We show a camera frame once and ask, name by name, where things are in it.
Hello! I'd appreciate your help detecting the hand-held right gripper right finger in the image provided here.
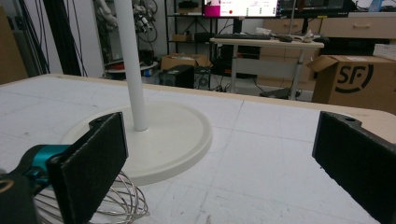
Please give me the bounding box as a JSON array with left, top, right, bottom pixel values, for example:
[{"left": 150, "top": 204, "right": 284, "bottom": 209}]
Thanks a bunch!
[{"left": 312, "top": 110, "right": 396, "bottom": 224}]

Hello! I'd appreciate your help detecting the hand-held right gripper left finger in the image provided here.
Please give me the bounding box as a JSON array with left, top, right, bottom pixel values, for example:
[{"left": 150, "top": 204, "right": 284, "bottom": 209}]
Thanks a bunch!
[{"left": 46, "top": 111, "right": 129, "bottom": 224}]

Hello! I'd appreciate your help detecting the metal whisk with teal handle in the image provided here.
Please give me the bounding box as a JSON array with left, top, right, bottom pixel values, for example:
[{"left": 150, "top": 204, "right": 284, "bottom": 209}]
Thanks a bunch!
[{"left": 12, "top": 144, "right": 151, "bottom": 224}]

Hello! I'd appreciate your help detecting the large cardboard box with logo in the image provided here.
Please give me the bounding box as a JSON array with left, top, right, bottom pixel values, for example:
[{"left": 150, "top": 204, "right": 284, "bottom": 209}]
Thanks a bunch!
[{"left": 306, "top": 54, "right": 396, "bottom": 116}]

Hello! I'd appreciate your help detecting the white stand with round base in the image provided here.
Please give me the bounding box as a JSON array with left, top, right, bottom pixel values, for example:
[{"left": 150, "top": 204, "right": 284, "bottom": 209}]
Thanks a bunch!
[{"left": 60, "top": 0, "right": 214, "bottom": 188}]

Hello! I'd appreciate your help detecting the wooden drawer cabinet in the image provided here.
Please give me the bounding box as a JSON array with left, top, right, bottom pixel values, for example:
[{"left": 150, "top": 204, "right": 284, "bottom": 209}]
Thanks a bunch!
[{"left": 319, "top": 12, "right": 396, "bottom": 40}]

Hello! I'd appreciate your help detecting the black computer tower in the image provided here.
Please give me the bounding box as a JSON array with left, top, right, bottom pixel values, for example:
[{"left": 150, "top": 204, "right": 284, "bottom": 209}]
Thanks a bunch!
[{"left": 158, "top": 63, "right": 196, "bottom": 90}]

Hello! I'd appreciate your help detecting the brown board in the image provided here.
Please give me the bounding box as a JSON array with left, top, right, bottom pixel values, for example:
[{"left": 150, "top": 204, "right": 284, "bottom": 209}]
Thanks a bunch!
[{"left": 0, "top": 6, "right": 30, "bottom": 86}]

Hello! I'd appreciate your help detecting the beige desk with metal legs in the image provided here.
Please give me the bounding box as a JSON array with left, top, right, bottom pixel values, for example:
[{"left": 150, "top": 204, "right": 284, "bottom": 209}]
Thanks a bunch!
[{"left": 209, "top": 36, "right": 325, "bottom": 101}]

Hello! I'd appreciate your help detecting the small open cardboard box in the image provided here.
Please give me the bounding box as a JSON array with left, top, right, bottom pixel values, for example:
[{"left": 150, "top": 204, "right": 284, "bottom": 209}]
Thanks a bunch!
[{"left": 160, "top": 52, "right": 213, "bottom": 71}]

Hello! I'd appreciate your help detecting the dark monitor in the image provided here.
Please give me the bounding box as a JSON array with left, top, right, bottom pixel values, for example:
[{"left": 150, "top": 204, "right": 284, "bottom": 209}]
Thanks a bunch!
[{"left": 278, "top": 0, "right": 357, "bottom": 15}]

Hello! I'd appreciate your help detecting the black keyboard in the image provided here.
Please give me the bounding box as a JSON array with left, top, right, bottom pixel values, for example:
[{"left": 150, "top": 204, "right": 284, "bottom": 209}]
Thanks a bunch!
[{"left": 213, "top": 33, "right": 273, "bottom": 41}]

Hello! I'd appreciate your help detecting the black metal shelf rack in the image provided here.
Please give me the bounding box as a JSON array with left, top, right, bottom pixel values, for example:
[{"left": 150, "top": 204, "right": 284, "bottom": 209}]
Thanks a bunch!
[{"left": 163, "top": 0, "right": 219, "bottom": 57}]

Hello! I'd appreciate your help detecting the monitor with white screen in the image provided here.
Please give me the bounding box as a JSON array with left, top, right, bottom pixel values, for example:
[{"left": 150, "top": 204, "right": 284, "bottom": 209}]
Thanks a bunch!
[{"left": 202, "top": 0, "right": 280, "bottom": 19}]

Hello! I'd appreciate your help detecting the bundle of black cables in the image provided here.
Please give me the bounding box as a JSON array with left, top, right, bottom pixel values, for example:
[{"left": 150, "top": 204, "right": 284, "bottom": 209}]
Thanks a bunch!
[{"left": 18, "top": 0, "right": 89, "bottom": 77}]

